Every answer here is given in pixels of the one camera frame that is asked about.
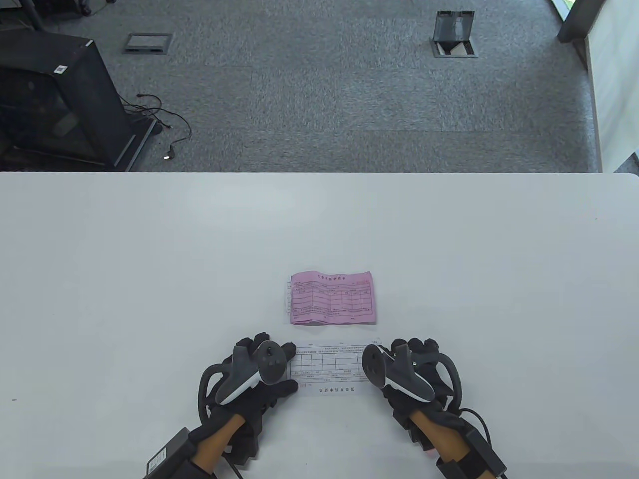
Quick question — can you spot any person's right hand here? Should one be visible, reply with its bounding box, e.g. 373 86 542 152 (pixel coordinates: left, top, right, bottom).
382 338 465 426

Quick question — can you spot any person's left hand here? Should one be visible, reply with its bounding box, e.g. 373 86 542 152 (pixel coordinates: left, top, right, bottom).
205 333 299 435

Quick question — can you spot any pink invoice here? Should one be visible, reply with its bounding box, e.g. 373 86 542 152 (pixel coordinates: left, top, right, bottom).
290 271 376 326

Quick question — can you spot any person's left forearm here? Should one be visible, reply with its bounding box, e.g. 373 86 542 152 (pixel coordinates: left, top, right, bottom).
192 417 245 472

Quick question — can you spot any black forearm battery box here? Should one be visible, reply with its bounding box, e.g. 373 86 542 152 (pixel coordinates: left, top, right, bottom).
146 427 193 477
467 429 507 477

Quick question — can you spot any person's right forearm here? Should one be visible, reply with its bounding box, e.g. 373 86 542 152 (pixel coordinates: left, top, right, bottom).
412 409 482 479

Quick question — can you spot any grey tracking controller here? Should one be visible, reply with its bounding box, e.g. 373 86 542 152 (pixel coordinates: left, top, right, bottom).
199 341 289 425
362 343 462 412

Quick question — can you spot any open grey floor socket box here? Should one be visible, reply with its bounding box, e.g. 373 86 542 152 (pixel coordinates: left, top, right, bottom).
430 11 479 59

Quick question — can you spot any white partition panel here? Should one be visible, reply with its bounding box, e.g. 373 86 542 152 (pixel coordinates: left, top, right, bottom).
584 0 639 173

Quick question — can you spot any black equipment cabinet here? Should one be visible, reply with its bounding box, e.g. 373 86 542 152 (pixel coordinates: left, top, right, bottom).
0 27 156 172

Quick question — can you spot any closed grey floor socket box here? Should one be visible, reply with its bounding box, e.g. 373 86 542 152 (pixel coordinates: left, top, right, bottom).
123 33 174 54

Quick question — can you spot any dark furniture base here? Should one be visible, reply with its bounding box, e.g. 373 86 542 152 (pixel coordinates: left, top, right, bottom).
0 0 118 31

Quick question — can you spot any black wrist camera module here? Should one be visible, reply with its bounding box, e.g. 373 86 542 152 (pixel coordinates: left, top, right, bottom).
407 419 440 455
227 414 263 465

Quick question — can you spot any black forearm strap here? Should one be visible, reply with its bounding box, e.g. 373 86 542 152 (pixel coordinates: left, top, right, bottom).
437 452 482 479
187 459 218 479

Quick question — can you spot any black floor cable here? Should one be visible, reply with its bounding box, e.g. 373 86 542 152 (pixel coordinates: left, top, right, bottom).
120 93 193 161

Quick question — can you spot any dark grey post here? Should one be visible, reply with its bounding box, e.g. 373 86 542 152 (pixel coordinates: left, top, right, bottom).
557 0 607 44

